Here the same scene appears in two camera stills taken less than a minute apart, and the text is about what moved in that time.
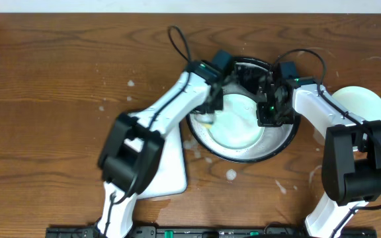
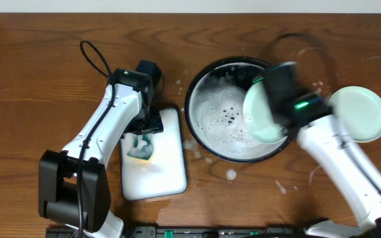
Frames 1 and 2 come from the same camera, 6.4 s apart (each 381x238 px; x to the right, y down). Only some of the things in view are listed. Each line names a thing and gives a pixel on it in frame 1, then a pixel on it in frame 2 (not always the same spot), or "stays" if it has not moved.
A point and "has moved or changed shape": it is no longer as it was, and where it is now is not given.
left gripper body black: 208,108 -> 149,125
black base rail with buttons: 208,231 stays
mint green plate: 363,103 stays
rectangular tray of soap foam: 169,177 stays
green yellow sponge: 206,120 has moved or changed shape
